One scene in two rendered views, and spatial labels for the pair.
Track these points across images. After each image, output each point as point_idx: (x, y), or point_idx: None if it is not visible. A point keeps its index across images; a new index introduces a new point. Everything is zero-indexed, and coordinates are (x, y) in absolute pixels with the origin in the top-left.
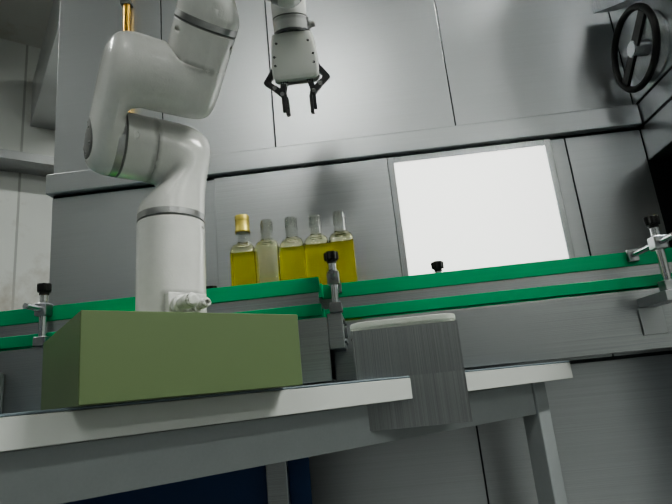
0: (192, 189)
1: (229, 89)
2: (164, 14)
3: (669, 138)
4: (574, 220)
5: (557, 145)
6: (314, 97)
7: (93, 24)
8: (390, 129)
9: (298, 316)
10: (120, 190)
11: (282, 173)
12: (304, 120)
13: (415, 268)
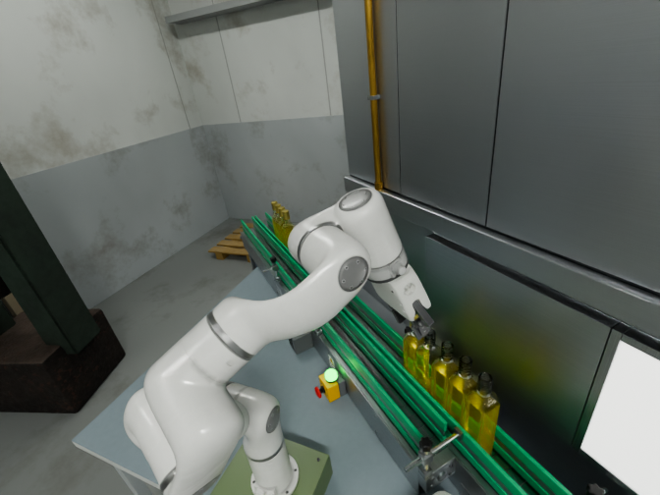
0: (254, 452)
1: (451, 133)
2: (398, 6)
3: None
4: None
5: None
6: (418, 329)
7: (352, 22)
8: (654, 282)
9: (409, 443)
10: None
11: (478, 265)
12: (523, 206)
13: (592, 450)
